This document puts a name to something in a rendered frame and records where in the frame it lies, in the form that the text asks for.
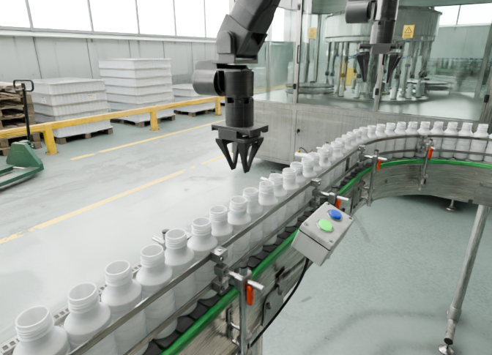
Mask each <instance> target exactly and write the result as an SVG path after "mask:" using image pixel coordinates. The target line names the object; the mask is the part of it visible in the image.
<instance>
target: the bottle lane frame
mask: <svg viewBox="0 0 492 355"><path fill-rule="evenodd" d="M360 178H361V174H359V173H358V174H357V175H356V176H355V177H353V179H351V180H350V181H349V182H348V183H346V185H345V186H343V187H342V188H341V189H340V190H339V191H338V192H339V196H341V197H344V198H349V202H348V203H347V202H344V201H342V202H341V203H340V210H341V211H342V212H344V213H345V214H347V215H348V216H350V217H352V216H353V215H354V214H355V213H356V210H357V208H356V209H355V210H354V211H353V212H352V213H351V205H352V199H353V193H354V188H355V187H356V186H357V185H358V184H359V183H360ZM299 228H300V227H298V228H297V229H296V230H295V232H293V233H290V236H289V237H288V238H287V239H284V240H283V242H282V243H281V244H280V245H279V246H276V245H275V246H276V248H275V249H274V250H273V251H272V252H271V253H269V255H268V256H267V257H266V258H265V259H264V260H259V261H260V263H259V264H258V265H257V266H256V267H255V268H251V271H252V280H253V281H255V282H257V283H259V284H262V285H264V286H265V290H264V292H263V293H261V292H260V291H257V290H256V289H254V300H253V305H252V306H250V305H247V329H249V330H250V331H251V332H252V334H254V333H255V332H256V330H257V329H258V328H259V327H260V325H262V323H263V308H264V302H265V299H266V297H267V296H268V295H269V294H270V292H271V291H272V290H273V289H274V288H275V287H276V286H277V285H279V284H280V281H279V276H280V274H281V273H282V272H283V271H284V270H285V269H286V268H287V267H289V269H291V268H292V267H293V266H294V265H295V264H297V263H298V262H299V261H300V260H301V259H302V258H304V257H305V256H304V255H303V254H301V253H300V252H299V251H298V250H296V249H295V248H293V247H292V246H291V244H292V242H293V240H294V238H295V236H296V234H297V232H298V230H299ZM304 266H305V264H304V265H303V266H301V267H300V268H299V269H298V270H297V271H295V273H293V274H292V275H291V276H290V277H289V278H288V283H287V284H286V285H285V286H284V297H285V296H286V294H287V293H288V292H289V291H290V290H291V289H292V288H293V287H294V285H295V284H296V283H297V282H298V280H299V278H300V276H301V274H302V271H303V269H304ZM249 268H250V267H249ZM229 286H230V287H231V290H230V291H229V292H228V293H226V294H225V295H224V296H218V295H217V296H218V297H219V298H220V300H219V301H217V302H216V303H215V304H214V305H213V306H212V307H206V306H204V307H205V308H206V310H207V311H206V312H205V313H204V314H203V315H202V316H201V317H200V318H199V319H198V320H195V319H193V318H190V317H189V318H190V319H191V320H192V321H193V324H192V325H191V326H190V327H189V328H188V329H187V330H186V331H184V332H183V333H180V332H177V331H175V330H174V331H175V333H177V334H178V338H177V339H175V341H173V342H172V344H170V345H169V346H168V347H167V348H164V347H162V346H159V345H157V346H158V347H159V348H160V349H161V354H159V355H236V354H237V353H238V352H239V346H237V345H235V344H233V343H232V342H231V338H229V339H228V327H229V326H230V325H231V323H230V322H229V323H228V322H227V311H228V310H229V309H230V308H231V307H232V306H233V307H234V318H233V320H234V324H236V325H237V326H239V291H238V290H236V289H235V288H234V286H231V285H229Z"/></svg>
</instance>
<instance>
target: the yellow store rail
mask: <svg viewBox="0 0 492 355"><path fill-rule="evenodd" d="M224 99H225V96H224V97H216V96H213V97H207V98H201V99H197V100H188V101H183V102H174V103H169V104H164V105H154V106H149V107H146V108H137V109H132V110H127V111H119V112H114V113H105V114H100V115H95V116H87V117H81V118H77V119H68V120H63V121H58V122H48V123H42V124H36V125H31V126H29V127H30V133H33V132H43V135H44V139H45V145H46V148H47V151H48V152H46V154H48V155H52V154H58V153H59V152H57V151H56V145H55V141H54V138H53V131H52V130H55V129H58V128H62V127H70V126H74V125H79V124H86V123H91V122H99V121H103V120H108V119H115V118H120V117H125V116H132V115H137V114H142V113H150V121H151V128H150V129H149V130H152V131H155V130H159V129H160V128H157V112H156V111H161V110H166V109H171V108H178V107H183V106H187V105H195V104H200V103H204V102H212V101H215V115H214V116H221V115H222V114H220V101H221V100H224ZM24 134H27V133H26V127H17V128H12V129H8V130H0V138H7V137H12V136H16V135H24Z"/></svg>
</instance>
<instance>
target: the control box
mask: <svg viewBox="0 0 492 355"><path fill-rule="evenodd" d="M331 209H335V210H337V211H339V212H340V213H341V215H342V217H341V218H340V219H339V220H337V219H335V218H333V217H331V216H330V215H329V211H330V210H331ZM320 220H327V221H329V222H330V223H331V224H332V229H331V230H330V231H328V230H324V229H323V228H321V227H320V225H319V224H318V222H319V221H320ZM353 221H354V219H353V218H352V217H350V216H348V215H347V214H345V213H344V212H342V211H341V210H339V209H337V208H336V207H334V206H333V205H331V204H330V203H327V202H325V203H324V204H323V205H322V206H321V207H320V208H318V209H317V210H316V211H315V212H314V213H313V214H312V215H311V216H309V218H307V219H306V221H304V222H303V223H302V224H301V226H300V228H299V230H298V232H297V234H296V236H295V238H294V240H293V242H292V244H291V246H292V247H293V248H295V249H296V250H298V251H299V252H300V253H301V254H303V255H304V256H305V257H304V258H302V259H301V260H300V261H299V262H298V263H297V264H295V265H294V266H293V267H292V268H291V269H289V267H287V268H286V269H285V270H284V271H283V272H282V273H281V274H280V276H279V281H280V284H279V285H278V286H279V292H280V291H281V290H282V289H283V287H284V286H285V285H286V284H287V283H288V278H289V277H290V276H291V275H292V274H293V273H295V271H297V270H298V269H299V268H300V267H301V266H303V265H304V264H305V266H304V269H303V271H302V274H301V276H300V278H299V280H298V282H297V284H296V285H295V287H294V289H293V291H292V292H291V293H290V295H289V296H288V298H287V299H286V300H285V302H284V303H283V305H282V306H281V307H280V309H279V310H278V311H277V312H276V314H275V315H274V316H273V318H272V319H271V320H270V322H269V323H268V324H267V325H266V326H265V327H264V328H263V329H262V331H261V332H260V333H259V334H258V336H257V337H256V338H255V339H254V341H253V342H252V343H251V344H250V347H251V348H252V347H253V345H254V344H255V343H256V341H257V340H258V339H259V337H260V336H262V334H263V333H264V332H265V331H266V330H267V328H268V327H269V326H270V324H271V323H272V322H273V321H274V320H275V319H276V317H277V316H278V315H279V313H280V312H281V310H282V309H283V308H284V307H285V306H286V304H287V303H288V301H289V299H290V298H291V297H292V296H293V294H294V293H295V291H296V290H297V288H298V287H299V284H300V283H301V281H302V278H303V277H304V275H305V272H306V269H307V267H308V262H309V260H311V261H312V262H314V263H315V264H317V265H318V266H322V264H323V263H324V262H325V260H327V259H328V257H329V256H330V255H331V253H332V252H333V250H334V249H335V248H336V247H337V246H338V245H339V243H340V242H341V241H342V239H343V237H344V236H345V235H346V233H347V231H348V229H349V228H350V226H351V224H352V223H353Z"/></svg>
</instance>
